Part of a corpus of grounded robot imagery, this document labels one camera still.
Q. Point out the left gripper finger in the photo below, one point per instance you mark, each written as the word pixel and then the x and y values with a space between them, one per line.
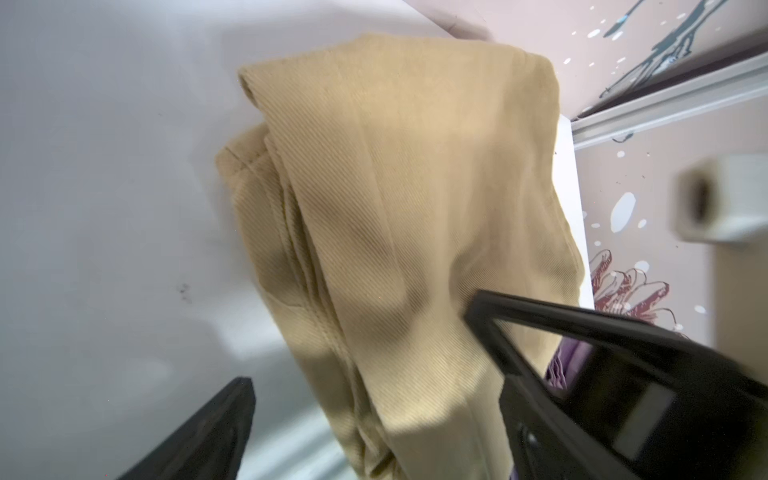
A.
pixel 210 444

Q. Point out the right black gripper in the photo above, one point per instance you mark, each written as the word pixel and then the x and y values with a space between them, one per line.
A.
pixel 621 419

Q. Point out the purple pants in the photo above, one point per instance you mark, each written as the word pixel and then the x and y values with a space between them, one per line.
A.
pixel 543 439

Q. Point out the beige pants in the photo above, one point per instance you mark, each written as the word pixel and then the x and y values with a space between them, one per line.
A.
pixel 390 179

